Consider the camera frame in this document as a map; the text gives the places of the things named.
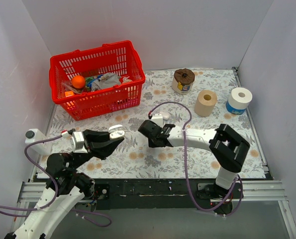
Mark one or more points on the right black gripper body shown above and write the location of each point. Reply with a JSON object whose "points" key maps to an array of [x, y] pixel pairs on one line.
{"points": [[156, 134]]}

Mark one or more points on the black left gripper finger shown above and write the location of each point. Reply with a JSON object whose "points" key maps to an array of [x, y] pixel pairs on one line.
{"points": [[102, 150], [96, 136]]}

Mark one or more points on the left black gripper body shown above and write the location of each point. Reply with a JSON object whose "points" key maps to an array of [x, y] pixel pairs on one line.
{"points": [[88, 142]]}

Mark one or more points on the white oval earbud charging case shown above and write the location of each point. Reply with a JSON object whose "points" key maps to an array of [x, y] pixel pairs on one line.
{"points": [[166, 116]]}

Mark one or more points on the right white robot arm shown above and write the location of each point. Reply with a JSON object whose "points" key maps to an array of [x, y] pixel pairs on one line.
{"points": [[229, 148]]}

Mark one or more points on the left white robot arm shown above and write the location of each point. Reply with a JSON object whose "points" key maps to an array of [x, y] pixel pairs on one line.
{"points": [[65, 186]]}

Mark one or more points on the white box with grey knob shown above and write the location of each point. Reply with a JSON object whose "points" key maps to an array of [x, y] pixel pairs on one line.
{"points": [[33, 135]]}

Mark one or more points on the small orange box in basket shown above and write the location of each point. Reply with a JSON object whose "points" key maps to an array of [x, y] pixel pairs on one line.
{"points": [[69, 94]]}

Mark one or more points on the floral patterned table mat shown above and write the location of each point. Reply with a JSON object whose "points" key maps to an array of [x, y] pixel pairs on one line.
{"points": [[135, 159]]}

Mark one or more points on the orange fruit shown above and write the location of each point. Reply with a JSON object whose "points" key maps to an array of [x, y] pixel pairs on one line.
{"points": [[78, 82]]}

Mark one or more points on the brown topped paper roll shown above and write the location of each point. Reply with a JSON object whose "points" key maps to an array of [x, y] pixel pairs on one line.
{"points": [[183, 79]]}

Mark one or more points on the grey crumpled snack bag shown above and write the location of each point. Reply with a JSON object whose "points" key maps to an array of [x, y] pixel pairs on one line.
{"points": [[105, 81]]}

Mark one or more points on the beige toilet paper roll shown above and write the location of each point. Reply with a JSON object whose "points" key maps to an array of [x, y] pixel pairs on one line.
{"points": [[205, 103]]}

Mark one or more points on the red plastic shopping basket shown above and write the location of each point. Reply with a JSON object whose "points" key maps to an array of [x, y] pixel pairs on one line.
{"points": [[119, 58]]}

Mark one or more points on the white toilet roll blue wrap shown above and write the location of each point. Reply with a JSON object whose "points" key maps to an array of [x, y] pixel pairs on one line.
{"points": [[238, 100]]}

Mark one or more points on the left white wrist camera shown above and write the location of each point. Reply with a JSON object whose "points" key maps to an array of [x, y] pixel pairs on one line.
{"points": [[77, 140]]}

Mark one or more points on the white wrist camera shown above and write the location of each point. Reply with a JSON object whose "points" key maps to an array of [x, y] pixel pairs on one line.
{"points": [[157, 119], [77, 140]]}

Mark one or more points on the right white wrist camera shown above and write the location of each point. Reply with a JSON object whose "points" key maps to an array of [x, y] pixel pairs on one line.
{"points": [[157, 119]]}

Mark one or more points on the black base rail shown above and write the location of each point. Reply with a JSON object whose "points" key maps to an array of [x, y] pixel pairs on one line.
{"points": [[140, 194]]}

